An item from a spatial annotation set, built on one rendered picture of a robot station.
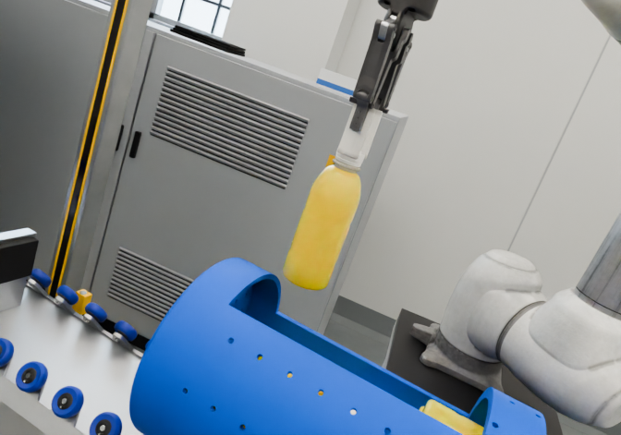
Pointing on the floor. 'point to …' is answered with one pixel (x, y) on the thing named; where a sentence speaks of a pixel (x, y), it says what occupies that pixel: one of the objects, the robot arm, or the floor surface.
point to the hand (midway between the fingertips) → (359, 132)
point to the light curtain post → (102, 125)
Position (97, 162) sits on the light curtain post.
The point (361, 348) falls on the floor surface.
